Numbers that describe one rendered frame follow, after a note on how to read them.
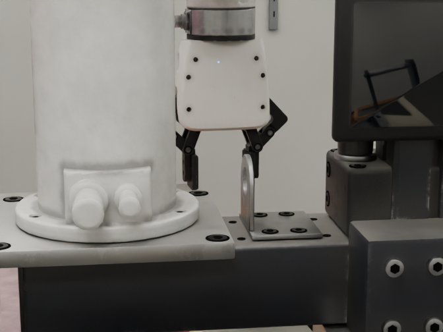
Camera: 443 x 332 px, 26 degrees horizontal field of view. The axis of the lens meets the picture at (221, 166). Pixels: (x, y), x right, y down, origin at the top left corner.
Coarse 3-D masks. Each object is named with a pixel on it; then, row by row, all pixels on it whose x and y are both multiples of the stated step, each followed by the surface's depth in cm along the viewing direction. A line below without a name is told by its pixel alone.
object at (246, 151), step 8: (272, 128) 108; (264, 136) 108; (272, 136) 108; (248, 144) 108; (264, 144) 108; (248, 152) 108; (256, 152) 108; (256, 160) 108; (256, 168) 108; (256, 176) 108
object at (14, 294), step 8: (0, 288) 105; (8, 288) 105; (16, 288) 105; (0, 296) 103; (8, 296) 103; (16, 296) 103; (0, 304) 101; (8, 304) 101; (16, 304) 101; (0, 312) 98; (8, 312) 98; (16, 312) 98; (0, 320) 96; (8, 320) 96; (16, 320) 96; (0, 328) 94; (8, 328) 94; (16, 328) 94
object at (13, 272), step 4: (0, 268) 112; (4, 268) 112; (8, 268) 112; (12, 268) 112; (16, 268) 112; (0, 272) 111; (4, 272) 111; (8, 272) 111; (12, 272) 111; (16, 272) 111; (0, 276) 109; (4, 276) 109; (8, 276) 109; (12, 276) 109; (16, 276) 109; (0, 280) 108; (4, 280) 108; (8, 280) 108; (12, 280) 108; (16, 280) 108; (0, 284) 107; (4, 284) 107; (8, 284) 107; (12, 284) 107; (16, 284) 107
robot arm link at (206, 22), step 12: (192, 12) 102; (204, 12) 101; (216, 12) 101; (228, 12) 101; (240, 12) 101; (252, 12) 103; (180, 24) 103; (192, 24) 103; (204, 24) 102; (216, 24) 101; (228, 24) 101; (240, 24) 102; (252, 24) 103
